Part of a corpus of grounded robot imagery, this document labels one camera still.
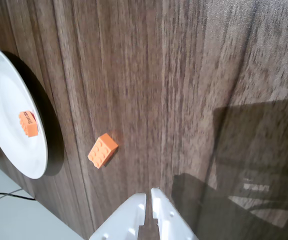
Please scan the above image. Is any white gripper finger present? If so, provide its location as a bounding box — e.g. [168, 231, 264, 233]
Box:
[150, 187, 200, 240]
[88, 192, 148, 240]

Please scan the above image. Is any white plate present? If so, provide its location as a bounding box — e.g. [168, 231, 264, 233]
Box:
[0, 42, 49, 180]

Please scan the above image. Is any orange lego brick with label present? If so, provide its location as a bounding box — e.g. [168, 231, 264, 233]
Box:
[18, 109, 39, 138]

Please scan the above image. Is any thin black cable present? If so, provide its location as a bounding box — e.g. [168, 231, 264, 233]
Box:
[0, 191, 36, 201]

